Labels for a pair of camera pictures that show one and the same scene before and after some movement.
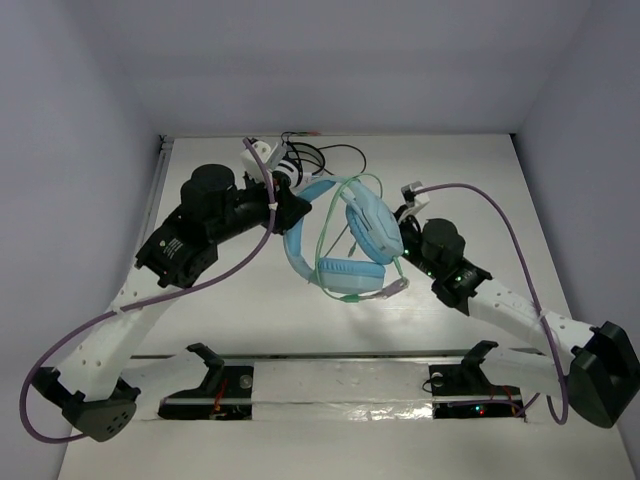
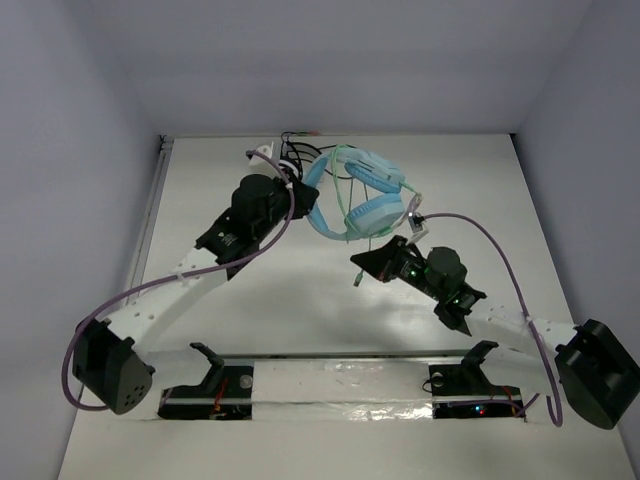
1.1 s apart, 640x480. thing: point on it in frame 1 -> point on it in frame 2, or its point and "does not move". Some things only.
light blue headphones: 375,231 -> 374,217
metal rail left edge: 166,144 does not move
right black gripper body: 411,239 -> 405,265
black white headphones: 300,162 does not move
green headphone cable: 349,298 -> 358,277
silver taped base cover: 341,391 does not move
